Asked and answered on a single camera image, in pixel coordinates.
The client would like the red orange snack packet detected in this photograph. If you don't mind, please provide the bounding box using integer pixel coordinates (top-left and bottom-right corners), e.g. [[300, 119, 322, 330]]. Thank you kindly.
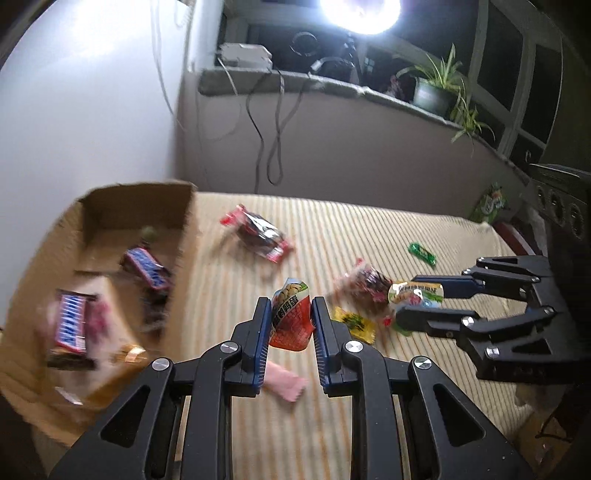
[[269, 278, 317, 352]]

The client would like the large green snack bag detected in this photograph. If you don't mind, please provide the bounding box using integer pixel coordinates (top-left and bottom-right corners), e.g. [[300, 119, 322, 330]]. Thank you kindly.
[[470, 184, 507, 225]]

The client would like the brown cardboard box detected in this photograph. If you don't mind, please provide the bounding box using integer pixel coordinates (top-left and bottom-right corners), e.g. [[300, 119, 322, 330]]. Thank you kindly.
[[0, 180, 199, 439]]

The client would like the white window frame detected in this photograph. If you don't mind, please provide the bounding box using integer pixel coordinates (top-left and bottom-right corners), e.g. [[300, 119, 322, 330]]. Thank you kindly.
[[222, 0, 571, 163]]

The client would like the red dark candy packet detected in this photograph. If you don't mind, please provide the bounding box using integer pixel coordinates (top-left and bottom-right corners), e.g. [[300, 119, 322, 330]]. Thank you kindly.
[[221, 205, 295, 264]]

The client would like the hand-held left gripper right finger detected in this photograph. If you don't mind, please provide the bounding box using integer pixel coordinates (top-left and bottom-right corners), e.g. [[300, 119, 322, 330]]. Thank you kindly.
[[311, 296, 536, 480]]

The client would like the pink snack packet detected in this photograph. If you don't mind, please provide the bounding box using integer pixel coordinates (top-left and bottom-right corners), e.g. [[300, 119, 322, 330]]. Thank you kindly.
[[265, 362, 309, 402]]

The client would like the red storage box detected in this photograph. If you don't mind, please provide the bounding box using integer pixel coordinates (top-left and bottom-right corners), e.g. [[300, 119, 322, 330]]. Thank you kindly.
[[495, 220, 532, 257]]

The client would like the Snickers bar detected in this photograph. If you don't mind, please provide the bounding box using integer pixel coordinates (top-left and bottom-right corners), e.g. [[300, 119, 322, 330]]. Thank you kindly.
[[121, 248, 172, 291], [46, 290, 100, 370]]

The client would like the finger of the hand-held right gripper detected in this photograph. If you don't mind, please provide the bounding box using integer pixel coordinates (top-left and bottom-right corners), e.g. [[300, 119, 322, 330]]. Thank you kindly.
[[410, 255, 554, 304], [396, 305, 573, 384]]

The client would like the yellow snack packet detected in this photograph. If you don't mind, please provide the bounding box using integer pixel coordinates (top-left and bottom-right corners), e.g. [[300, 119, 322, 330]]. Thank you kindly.
[[333, 307, 376, 344]]

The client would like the ring light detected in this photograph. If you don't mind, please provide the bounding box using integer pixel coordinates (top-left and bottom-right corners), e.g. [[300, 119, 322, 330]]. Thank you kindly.
[[318, 0, 400, 36]]

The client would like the striped beige blanket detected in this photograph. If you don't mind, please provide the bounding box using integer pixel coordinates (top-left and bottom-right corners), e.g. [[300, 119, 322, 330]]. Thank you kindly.
[[0, 191, 555, 480]]

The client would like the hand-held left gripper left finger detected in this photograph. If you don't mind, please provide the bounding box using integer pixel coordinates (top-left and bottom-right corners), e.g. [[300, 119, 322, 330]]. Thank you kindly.
[[48, 296, 274, 480]]

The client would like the potted spider plant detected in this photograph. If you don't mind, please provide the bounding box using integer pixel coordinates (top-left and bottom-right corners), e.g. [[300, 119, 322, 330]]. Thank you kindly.
[[396, 44, 496, 145]]

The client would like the dark red snack packet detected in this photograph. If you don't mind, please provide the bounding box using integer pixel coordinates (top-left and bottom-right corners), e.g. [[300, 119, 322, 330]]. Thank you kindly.
[[335, 261, 393, 315]]

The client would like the white hanging cable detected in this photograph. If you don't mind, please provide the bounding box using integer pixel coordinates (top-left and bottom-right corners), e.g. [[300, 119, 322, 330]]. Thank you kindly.
[[154, 0, 180, 121]]

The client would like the green white snack packet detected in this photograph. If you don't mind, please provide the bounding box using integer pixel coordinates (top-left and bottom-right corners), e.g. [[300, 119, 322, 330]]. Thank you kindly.
[[387, 281, 445, 334]]

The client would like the black tripod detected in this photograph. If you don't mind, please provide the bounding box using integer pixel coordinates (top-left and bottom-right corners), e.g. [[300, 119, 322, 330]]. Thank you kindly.
[[341, 36, 362, 85]]

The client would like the black coiled cable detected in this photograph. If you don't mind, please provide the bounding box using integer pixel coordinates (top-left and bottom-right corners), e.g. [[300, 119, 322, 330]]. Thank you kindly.
[[290, 31, 320, 57]]

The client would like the white power cable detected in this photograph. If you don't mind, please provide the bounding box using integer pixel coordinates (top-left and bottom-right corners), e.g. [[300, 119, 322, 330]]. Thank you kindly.
[[194, 55, 243, 141]]

